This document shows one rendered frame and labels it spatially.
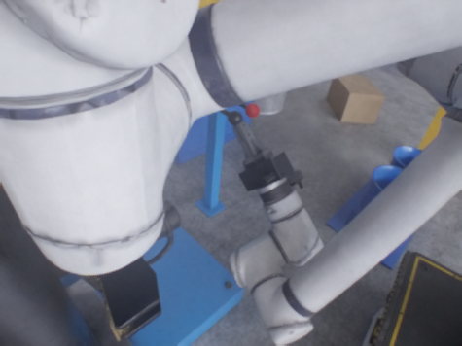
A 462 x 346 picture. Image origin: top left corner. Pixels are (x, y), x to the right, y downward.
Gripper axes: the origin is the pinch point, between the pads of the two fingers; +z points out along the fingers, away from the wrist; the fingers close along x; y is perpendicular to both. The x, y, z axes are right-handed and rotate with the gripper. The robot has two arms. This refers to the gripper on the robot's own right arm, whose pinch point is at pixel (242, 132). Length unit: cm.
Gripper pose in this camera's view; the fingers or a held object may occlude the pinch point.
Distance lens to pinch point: 71.2
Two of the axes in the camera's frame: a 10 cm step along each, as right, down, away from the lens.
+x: -5.2, 2.5, 8.2
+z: -4.8, -8.8, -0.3
